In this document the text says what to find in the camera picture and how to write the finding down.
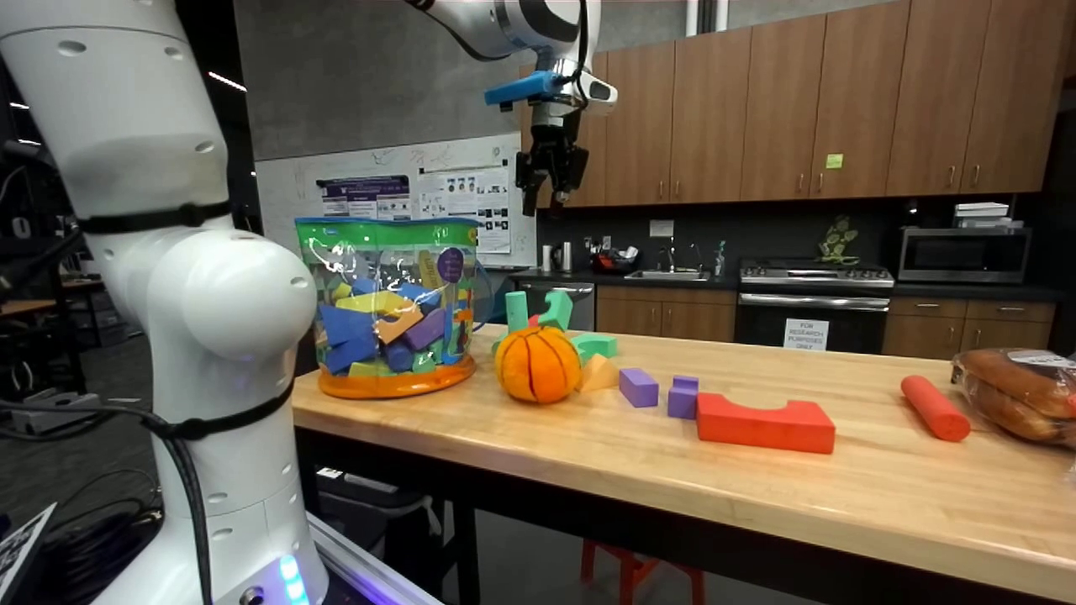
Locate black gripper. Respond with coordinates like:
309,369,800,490
515,118,590,220

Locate green arch foam block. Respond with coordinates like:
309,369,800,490
533,286,578,338

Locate green toy block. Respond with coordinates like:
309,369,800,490
520,280,599,334

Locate green cylinder foam block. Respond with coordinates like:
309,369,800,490
503,290,533,338

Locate purple bagged foam block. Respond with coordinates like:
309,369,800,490
401,304,456,358

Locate tan bagged foam block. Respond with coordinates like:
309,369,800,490
372,304,429,351

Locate yellow bagged foam block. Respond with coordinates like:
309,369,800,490
334,290,413,324

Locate blue bagged foam block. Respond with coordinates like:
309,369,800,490
317,304,384,381

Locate red arch foam block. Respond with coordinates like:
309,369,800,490
695,389,840,457

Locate steel countertop canisters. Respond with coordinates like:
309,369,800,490
538,238,576,280

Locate brown wooden lower cabinet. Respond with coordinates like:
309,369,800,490
881,296,1058,364
596,284,740,346

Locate orange plush basketball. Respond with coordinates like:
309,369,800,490
492,324,585,410

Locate white ceiling pipes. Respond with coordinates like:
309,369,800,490
681,0,731,40

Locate steel kitchen stove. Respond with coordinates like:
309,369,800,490
731,258,899,358

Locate green plant decoration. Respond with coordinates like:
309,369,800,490
816,214,863,269

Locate white paper sign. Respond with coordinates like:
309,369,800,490
781,316,833,358

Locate black box under table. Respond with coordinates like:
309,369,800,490
313,466,447,565

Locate red-legged wooden stool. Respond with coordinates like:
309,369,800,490
578,539,708,605

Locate steel microwave oven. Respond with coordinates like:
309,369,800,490
894,227,1035,290

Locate stack of white plates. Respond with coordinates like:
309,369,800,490
950,201,1015,231

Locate robot mounting base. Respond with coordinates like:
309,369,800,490
238,515,447,605

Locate bagged bread loaf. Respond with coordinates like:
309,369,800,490
950,346,1076,454

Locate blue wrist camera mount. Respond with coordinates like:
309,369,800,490
485,68,564,112

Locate brown wooden wall cabinets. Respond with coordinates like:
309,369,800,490
533,0,1072,213

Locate black table frame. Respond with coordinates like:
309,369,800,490
297,429,1055,605

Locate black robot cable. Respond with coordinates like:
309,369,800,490
0,385,297,605

